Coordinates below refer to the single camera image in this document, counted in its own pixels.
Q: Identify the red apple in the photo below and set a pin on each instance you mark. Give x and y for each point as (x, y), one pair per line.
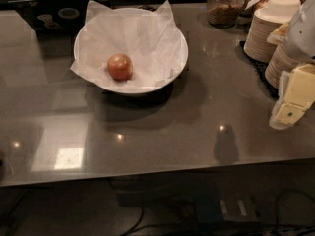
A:
(120, 67)

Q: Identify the dark box under table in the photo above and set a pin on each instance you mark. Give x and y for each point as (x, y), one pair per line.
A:
(220, 209)

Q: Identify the front stack of paper bowls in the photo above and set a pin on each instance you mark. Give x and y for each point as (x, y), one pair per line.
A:
(279, 62)

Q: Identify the white bowl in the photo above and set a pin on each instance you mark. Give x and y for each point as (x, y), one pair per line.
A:
(131, 88)

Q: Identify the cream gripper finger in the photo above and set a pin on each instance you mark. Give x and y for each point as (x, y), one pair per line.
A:
(279, 119)

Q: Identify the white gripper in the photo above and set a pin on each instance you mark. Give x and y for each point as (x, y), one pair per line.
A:
(302, 36)

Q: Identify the black mat under stacks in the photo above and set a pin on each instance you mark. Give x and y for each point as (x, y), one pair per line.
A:
(259, 70)

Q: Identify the white paper liner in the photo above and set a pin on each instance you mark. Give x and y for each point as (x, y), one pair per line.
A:
(138, 46)

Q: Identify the glass jar with grains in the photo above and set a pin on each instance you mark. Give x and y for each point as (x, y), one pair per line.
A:
(223, 13)

